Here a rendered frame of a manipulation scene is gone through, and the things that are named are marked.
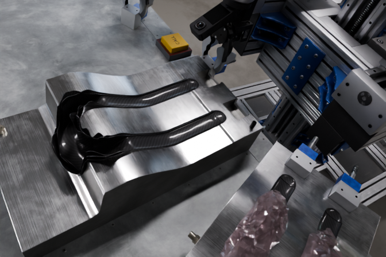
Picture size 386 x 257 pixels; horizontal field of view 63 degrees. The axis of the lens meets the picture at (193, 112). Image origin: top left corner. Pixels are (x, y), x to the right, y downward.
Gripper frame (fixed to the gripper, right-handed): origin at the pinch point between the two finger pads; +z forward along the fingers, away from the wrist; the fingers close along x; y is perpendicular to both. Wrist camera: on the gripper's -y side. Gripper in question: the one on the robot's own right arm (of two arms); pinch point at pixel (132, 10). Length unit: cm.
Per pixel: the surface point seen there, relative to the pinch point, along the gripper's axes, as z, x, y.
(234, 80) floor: 85, -24, 96
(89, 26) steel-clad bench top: 4.6, 7.5, -10.6
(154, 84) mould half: -3.7, -24.1, -25.4
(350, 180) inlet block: -2, -72, -20
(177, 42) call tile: 1.0, -17.6, -2.3
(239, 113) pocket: -2.0, -43.6, -18.4
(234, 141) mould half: -4, -46, -29
